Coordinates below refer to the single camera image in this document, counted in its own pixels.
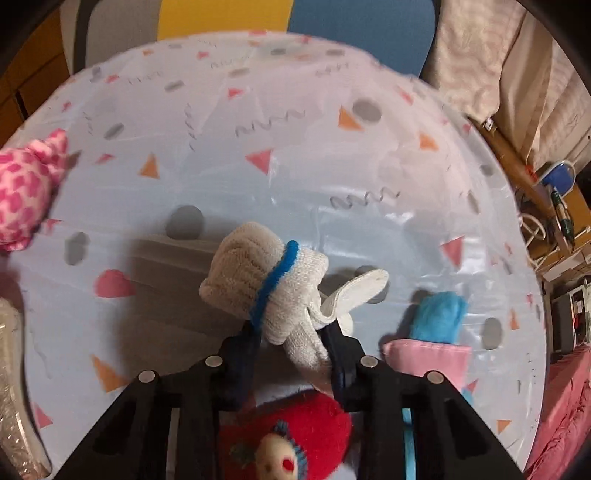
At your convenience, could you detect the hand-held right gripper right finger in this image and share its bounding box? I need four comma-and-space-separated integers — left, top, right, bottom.
318, 323, 525, 480

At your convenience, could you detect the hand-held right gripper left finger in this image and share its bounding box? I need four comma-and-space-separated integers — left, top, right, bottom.
53, 320, 264, 480

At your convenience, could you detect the white knit sock blue stripe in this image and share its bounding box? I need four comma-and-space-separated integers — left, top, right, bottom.
198, 222, 391, 398

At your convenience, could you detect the red plush doll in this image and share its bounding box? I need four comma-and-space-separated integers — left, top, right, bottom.
218, 390, 354, 480

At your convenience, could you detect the pink fabric pouch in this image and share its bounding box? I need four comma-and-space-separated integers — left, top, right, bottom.
381, 339, 472, 393

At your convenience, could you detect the light blue plush toy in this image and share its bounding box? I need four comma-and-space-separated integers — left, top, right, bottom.
401, 291, 468, 480

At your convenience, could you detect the patterned plastic tablecloth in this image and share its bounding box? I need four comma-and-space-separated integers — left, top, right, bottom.
0, 30, 548, 480

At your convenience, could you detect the dark electronic device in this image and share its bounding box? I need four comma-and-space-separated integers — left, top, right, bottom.
550, 284, 591, 354

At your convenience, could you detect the pink blanket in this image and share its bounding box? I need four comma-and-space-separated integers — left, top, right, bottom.
524, 348, 591, 480

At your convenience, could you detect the wooden shelf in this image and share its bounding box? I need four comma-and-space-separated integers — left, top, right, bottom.
466, 117, 591, 280

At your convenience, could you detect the green hand tool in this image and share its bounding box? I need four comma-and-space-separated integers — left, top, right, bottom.
551, 188, 576, 243

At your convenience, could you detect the pink white spotted plush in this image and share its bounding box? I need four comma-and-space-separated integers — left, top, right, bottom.
0, 129, 70, 252

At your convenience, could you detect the blue mug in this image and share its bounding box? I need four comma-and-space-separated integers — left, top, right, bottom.
540, 159, 578, 191

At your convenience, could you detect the beige bedding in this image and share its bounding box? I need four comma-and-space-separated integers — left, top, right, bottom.
422, 0, 591, 172

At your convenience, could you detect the wooden cabinet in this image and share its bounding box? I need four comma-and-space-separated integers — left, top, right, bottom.
0, 9, 75, 148

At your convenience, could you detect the white cable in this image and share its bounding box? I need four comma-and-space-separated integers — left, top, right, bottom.
519, 211, 556, 267

